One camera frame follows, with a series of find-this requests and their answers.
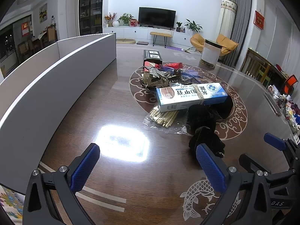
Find large white cardboard box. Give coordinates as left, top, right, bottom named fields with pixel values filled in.
left=0, top=33, right=117, bottom=195

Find grey curtain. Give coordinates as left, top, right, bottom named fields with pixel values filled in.
left=225, top=0, right=255, bottom=68

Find black television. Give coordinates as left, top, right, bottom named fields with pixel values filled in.
left=138, top=7, right=177, bottom=28

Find framed wall painting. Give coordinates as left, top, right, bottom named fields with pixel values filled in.
left=39, top=3, right=48, bottom=24

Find wooden bench with metal legs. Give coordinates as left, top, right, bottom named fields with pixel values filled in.
left=150, top=31, right=173, bottom=47

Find cylindrical glass tank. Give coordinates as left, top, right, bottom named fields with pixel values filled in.
left=199, top=39, right=223, bottom=70

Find cloth covered air conditioner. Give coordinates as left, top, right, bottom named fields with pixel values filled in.
left=214, top=0, right=238, bottom=40

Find bag of cotton swabs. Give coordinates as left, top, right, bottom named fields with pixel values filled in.
left=143, top=108, right=188, bottom=135

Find silver rhinestone bow hair clip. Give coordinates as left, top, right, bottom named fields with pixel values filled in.
left=142, top=66, right=170, bottom=92

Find pile of colourful small things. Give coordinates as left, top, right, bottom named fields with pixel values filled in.
left=267, top=83, right=300, bottom=146

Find floral cloth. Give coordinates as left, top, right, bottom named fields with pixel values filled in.
left=0, top=185, right=24, bottom=225

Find large leafy potted plant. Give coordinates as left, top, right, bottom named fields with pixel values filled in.
left=185, top=19, right=203, bottom=33

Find black velvet bow with chain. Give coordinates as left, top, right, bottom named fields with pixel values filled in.
left=208, top=97, right=233, bottom=120

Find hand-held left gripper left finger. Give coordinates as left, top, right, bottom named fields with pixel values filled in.
left=22, top=143, right=101, bottom=225

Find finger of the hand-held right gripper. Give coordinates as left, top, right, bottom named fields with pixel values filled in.
left=264, top=133, right=300, bottom=169
left=239, top=153, right=291, bottom=176

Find red wall hanging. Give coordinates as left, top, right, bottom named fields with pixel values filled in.
left=253, top=10, right=265, bottom=30

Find black box with white labels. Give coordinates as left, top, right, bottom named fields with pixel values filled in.
left=143, top=50, right=163, bottom=66

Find yellow lounge chair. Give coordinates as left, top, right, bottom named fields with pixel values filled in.
left=216, top=34, right=239, bottom=57
left=189, top=33, right=205, bottom=52

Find orange flowers in vase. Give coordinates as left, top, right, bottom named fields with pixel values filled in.
left=104, top=12, right=117, bottom=27

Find brown patterned desktop table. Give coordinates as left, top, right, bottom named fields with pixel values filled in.
left=23, top=43, right=299, bottom=225

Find purple plastic packet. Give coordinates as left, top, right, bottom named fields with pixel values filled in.
left=159, top=66, right=204, bottom=80

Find dark glass display cabinet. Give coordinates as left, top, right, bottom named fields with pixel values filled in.
left=78, top=0, right=105, bottom=36

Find green potted plant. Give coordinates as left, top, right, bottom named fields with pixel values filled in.
left=118, top=13, right=134, bottom=27

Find blue white ointment box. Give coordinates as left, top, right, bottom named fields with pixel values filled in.
left=156, top=82, right=229, bottom=112

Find white television cabinet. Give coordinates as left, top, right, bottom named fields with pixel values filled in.
left=103, top=26, right=207, bottom=50

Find black velvet bow with band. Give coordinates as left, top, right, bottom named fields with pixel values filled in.
left=187, top=105, right=226, bottom=158

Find red snack packet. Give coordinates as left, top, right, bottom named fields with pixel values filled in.
left=144, top=61, right=183, bottom=72

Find red orange frame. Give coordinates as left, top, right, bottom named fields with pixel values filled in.
left=284, top=74, right=299, bottom=95

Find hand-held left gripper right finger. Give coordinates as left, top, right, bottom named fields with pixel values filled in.
left=196, top=144, right=279, bottom=225

